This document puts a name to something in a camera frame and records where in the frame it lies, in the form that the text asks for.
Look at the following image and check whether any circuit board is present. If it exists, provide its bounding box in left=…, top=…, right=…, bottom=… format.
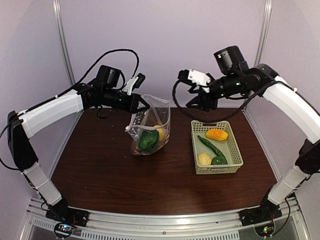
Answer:
left=53, top=222, right=75, bottom=238
left=254, top=223, right=275, bottom=238

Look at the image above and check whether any right aluminium corner post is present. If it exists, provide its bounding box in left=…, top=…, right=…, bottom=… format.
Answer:
left=254, top=0, right=273, bottom=65

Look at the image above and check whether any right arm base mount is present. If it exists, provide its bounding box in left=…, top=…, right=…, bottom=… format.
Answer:
left=238, top=204, right=283, bottom=227

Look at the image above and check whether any dark green cucumber toy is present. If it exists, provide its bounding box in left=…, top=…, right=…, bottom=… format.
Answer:
left=197, top=135, right=226, bottom=158

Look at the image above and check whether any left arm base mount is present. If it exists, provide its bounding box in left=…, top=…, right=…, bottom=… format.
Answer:
left=45, top=203, right=89, bottom=227

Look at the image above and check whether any aluminium front rail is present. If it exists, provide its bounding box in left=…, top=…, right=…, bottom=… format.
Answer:
left=18, top=197, right=311, bottom=240

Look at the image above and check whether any pale green perforated basket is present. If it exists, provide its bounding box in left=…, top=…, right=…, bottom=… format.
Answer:
left=191, top=120, right=244, bottom=175

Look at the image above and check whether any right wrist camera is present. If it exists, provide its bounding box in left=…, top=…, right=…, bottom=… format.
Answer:
left=177, top=69, right=211, bottom=94

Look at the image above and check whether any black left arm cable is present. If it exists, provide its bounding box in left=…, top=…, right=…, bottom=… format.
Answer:
left=0, top=48, right=140, bottom=171

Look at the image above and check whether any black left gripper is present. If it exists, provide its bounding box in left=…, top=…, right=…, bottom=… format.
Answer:
left=102, top=87, right=150, bottom=113

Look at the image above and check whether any left circuit board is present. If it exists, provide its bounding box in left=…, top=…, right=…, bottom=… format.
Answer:
left=53, top=222, right=75, bottom=238

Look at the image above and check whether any black right camera cable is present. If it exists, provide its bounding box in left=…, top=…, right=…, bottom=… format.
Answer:
left=172, top=77, right=276, bottom=124

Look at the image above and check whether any green pepper toy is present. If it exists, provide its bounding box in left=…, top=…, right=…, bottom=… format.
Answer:
left=211, top=156, right=228, bottom=165

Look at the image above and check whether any yellow lemon toy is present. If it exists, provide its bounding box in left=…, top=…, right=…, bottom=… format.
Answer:
left=154, top=125, right=166, bottom=142

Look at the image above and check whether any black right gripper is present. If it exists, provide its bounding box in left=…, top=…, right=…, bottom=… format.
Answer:
left=184, top=72, right=242, bottom=113

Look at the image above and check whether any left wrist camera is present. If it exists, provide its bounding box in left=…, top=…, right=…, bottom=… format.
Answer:
left=121, top=73, right=146, bottom=96

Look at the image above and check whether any right circuit board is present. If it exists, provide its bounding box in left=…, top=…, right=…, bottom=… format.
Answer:
left=254, top=223, right=275, bottom=238

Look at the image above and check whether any aluminium corner post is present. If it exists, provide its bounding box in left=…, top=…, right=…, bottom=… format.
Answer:
left=52, top=0, right=76, bottom=86
left=254, top=0, right=273, bottom=65

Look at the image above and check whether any left aluminium corner post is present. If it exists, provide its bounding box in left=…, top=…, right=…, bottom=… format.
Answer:
left=52, top=0, right=76, bottom=86

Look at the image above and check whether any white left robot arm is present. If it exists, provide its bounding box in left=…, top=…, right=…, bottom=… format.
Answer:
left=7, top=65, right=150, bottom=222

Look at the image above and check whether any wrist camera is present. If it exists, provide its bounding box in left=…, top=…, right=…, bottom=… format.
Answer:
left=177, top=69, right=211, bottom=94
left=121, top=73, right=146, bottom=96

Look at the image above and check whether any beige walnut toy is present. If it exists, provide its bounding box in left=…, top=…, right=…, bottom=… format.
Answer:
left=197, top=153, right=212, bottom=166

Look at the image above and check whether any green bok choy toy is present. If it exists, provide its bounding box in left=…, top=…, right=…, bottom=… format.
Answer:
left=138, top=130, right=160, bottom=153

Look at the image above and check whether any orange mango slice toy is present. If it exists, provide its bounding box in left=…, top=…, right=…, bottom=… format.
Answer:
left=205, top=128, right=229, bottom=142

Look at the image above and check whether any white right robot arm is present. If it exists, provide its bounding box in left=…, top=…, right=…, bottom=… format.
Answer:
left=179, top=45, right=320, bottom=221

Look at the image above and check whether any clear zip top bag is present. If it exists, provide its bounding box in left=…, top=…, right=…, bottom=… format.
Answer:
left=125, top=94, right=171, bottom=156

